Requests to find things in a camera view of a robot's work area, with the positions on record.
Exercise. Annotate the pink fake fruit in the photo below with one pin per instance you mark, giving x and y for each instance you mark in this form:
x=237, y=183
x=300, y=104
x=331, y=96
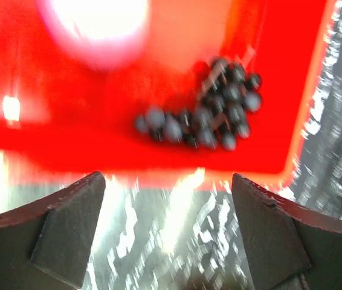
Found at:
x=101, y=34

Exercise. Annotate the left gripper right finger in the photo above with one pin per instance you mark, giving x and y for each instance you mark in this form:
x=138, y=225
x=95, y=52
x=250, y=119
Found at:
x=287, y=245

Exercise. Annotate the black fake grapes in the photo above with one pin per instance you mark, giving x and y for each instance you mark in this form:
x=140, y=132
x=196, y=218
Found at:
x=220, y=116

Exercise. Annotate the red plastic bin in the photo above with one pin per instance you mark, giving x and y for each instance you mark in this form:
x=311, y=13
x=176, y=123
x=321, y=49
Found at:
x=60, y=118

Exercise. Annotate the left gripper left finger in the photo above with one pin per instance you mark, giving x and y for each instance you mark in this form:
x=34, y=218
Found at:
x=46, y=244

